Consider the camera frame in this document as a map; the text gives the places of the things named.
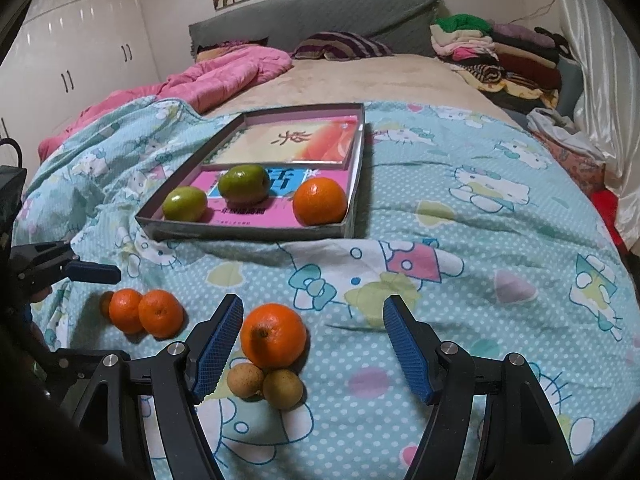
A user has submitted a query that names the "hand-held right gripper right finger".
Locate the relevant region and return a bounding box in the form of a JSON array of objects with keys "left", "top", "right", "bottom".
[{"left": 382, "top": 294, "right": 576, "bottom": 480}]

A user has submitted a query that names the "pink book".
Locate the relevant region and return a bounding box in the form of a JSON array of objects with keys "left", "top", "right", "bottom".
[{"left": 190, "top": 167, "right": 351, "bottom": 228}]

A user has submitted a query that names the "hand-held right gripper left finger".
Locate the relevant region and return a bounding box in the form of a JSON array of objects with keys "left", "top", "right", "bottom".
[{"left": 50, "top": 294, "right": 245, "bottom": 480}]

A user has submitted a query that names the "shallow grey cardboard box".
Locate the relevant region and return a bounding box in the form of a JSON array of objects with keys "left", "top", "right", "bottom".
[{"left": 136, "top": 102, "right": 366, "bottom": 242}]

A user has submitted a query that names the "grey fabric headboard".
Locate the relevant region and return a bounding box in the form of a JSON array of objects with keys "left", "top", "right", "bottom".
[{"left": 188, "top": 0, "right": 443, "bottom": 58}]

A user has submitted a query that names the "plain red cloth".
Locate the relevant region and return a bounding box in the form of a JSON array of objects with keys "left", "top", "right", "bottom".
[{"left": 590, "top": 190, "right": 628, "bottom": 251}]

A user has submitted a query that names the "beige and orange book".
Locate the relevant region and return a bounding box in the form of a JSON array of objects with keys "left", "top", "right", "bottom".
[{"left": 205, "top": 115, "right": 363, "bottom": 168}]

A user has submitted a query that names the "grey cushion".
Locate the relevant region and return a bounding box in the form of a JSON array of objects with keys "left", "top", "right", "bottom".
[{"left": 552, "top": 57, "right": 586, "bottom": 111}]

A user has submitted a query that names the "white wardrobe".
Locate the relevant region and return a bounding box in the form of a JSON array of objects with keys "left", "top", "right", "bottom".
[{"left": 0, "top": 0, "right": 161, "bottom": 141}]

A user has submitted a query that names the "purple striped pillow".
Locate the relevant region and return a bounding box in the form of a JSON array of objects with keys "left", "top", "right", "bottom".
[{"left": 291, "top": 31, "right": 394, "bottom": 61}]

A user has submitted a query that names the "dark green jujube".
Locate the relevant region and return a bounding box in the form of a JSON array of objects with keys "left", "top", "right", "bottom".
[{"left": 218, "top": 164, "right": 271, "bottom": 200}]

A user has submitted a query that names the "tangerine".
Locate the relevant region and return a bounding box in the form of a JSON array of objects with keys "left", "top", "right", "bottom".
[
  {"left": 138, "top": 290, "right": 184, "bottom": 339},
  {"left": 240, "top": 302, "right": 308, "bottom": 370},
  {"left": 292, "top": 177, "right": 348, "bottom": 226},
  {"left": 108, "top": 288, "right": 146, "bottom": 335}
]

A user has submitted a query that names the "blue cartoon cat blanket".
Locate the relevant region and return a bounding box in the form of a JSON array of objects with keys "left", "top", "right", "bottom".
[{"left": 12, "top": 96, "right": 628, "bottom": 480}]

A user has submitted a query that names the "white satin curtain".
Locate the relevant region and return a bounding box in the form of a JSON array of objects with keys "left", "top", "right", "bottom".
[{"left": 552, "top": 0, "right": 640, "bottom": 256}]

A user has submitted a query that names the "red patterned cloth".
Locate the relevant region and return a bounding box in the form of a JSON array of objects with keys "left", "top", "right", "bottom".
[{"left": 532, "top": 132, "right": 608, "bottom": 193}]

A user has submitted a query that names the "dark patterned pillow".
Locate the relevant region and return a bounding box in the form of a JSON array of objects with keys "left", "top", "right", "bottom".
[{"left": 196, "top": 39, "right": 268, "bottom": 61}]

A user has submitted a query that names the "black cable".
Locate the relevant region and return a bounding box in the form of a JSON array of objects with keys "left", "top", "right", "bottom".
[{"left": 0, "top": 137, "right": 23, "bottom": 168}]

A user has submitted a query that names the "beige bed sheet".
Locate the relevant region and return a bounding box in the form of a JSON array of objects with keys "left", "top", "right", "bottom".
[{"left": 202, "top": 52, "right": 521, "bottom": 126}]

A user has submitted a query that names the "light green jujube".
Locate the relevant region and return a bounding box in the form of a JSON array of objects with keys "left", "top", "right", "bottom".
[{"left": 162, "top": 186, "right": 208, "bottom": 222}]

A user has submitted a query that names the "pink quilt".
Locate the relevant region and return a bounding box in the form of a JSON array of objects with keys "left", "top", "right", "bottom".
[{"left": 37, "top": 45, "right": 293, "bottom": 161}]

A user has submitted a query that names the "pile of folded clothes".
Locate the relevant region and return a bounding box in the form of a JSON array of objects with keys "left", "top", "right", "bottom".
[{"left": 430, "top": 14, "right": 571, "bottom": 106}]

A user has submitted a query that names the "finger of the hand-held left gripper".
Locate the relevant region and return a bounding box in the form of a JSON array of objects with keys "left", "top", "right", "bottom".
[{"left": 12, "top": 241, "right": 121, "bottom": 295}]

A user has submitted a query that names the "crumpled white cloth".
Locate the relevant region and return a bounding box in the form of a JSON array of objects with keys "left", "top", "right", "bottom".
[{"left": 527, "top": 107, "right": 606, "bottom": 156}]

